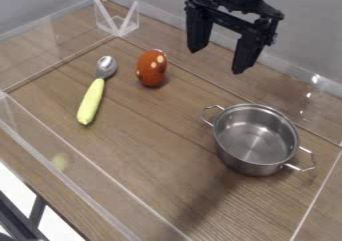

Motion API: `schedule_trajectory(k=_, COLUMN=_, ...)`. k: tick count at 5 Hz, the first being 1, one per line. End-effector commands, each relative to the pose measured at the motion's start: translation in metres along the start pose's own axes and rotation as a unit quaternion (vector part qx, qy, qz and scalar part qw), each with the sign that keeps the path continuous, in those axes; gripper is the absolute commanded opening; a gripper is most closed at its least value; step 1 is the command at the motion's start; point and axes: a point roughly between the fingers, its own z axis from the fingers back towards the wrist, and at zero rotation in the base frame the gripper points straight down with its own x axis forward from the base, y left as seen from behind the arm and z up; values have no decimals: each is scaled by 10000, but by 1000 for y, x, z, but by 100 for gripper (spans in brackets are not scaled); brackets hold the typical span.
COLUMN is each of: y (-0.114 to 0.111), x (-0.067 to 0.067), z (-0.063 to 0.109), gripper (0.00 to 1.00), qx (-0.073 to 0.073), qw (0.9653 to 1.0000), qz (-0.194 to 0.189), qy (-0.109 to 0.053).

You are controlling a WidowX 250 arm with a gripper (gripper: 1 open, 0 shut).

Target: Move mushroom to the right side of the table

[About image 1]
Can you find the clear acrylic corner bracket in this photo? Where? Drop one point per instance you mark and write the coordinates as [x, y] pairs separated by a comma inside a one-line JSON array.
[[115, 25]]

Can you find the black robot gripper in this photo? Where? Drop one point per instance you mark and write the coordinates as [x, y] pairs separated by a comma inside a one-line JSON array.
[[240, 16]]

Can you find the stainless steel pot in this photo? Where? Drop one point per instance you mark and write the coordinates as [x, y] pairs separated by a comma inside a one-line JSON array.
[[258, 140]]

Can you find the spoon with yellow handle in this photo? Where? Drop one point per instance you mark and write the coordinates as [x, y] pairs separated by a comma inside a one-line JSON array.
[[106, 69]]

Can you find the clear acrylic table fence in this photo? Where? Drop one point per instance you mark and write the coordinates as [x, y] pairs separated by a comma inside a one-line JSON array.
[[136, 176]]

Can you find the red white toy mushroom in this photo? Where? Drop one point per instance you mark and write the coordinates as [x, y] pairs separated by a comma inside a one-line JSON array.
[[151, 68]]

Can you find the black metal table frame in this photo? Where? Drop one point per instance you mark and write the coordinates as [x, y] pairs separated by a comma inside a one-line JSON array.
[[21, 228]]

